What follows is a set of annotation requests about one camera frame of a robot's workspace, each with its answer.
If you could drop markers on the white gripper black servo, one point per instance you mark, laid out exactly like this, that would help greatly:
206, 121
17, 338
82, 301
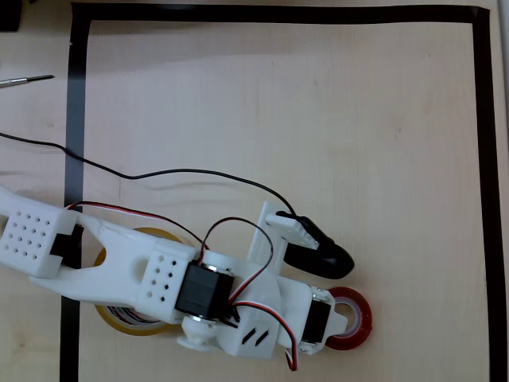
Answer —
315, 321

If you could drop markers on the big yellow tape roll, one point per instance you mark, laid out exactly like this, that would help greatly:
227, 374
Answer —
131, 328

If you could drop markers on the small red tape roll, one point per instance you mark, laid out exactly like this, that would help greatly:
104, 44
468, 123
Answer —
364, 318

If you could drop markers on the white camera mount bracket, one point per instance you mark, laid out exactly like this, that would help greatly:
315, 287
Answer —
266, 235

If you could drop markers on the black webcam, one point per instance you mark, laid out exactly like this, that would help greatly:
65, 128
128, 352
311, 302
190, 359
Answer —
326, 258

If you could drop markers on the black plastic block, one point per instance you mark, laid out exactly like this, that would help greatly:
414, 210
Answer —
8, 16

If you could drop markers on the thin metal screwdriver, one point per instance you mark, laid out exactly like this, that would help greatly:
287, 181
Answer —
20, 80

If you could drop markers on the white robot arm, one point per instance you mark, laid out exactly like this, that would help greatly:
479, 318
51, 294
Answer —
119, 262

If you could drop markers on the black tape strip torn corner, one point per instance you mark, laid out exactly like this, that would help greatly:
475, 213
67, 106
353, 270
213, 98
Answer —
75, 119

